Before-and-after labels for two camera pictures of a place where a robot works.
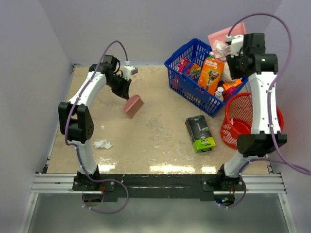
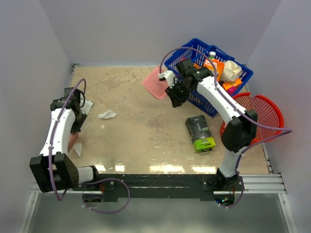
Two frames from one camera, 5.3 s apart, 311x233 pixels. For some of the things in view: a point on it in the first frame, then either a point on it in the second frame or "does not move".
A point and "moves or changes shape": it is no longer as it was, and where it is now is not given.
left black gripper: [123, 92] → [77, 127]
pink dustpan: [239, 29] → [156, 88]
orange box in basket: [235, 82] does not move
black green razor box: [199, 132] does not move
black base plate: [158, 187] does not move
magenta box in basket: [229, 92] does not move
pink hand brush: [132, 105] moves or changes shape
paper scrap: [103, 143] → [108, 114]
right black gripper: [235, 74] → [177, 100]
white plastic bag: [226, 75] does not move
